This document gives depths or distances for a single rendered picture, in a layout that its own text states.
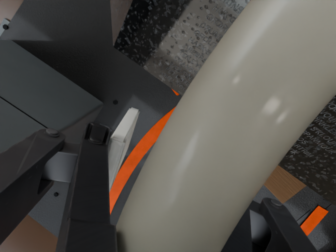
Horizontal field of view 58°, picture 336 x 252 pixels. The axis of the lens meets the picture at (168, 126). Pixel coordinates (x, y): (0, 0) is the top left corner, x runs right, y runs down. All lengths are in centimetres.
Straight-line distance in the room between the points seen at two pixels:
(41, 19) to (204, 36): 88
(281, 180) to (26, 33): 99
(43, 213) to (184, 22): 114
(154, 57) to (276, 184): 74
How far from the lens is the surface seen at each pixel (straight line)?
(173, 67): 41
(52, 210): 136
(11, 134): 69
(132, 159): 114
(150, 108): 108
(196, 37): 36
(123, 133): 15
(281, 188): 107
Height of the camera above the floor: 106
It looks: 74 degrees down
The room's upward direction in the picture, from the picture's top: 160 degrees counter-clockwise
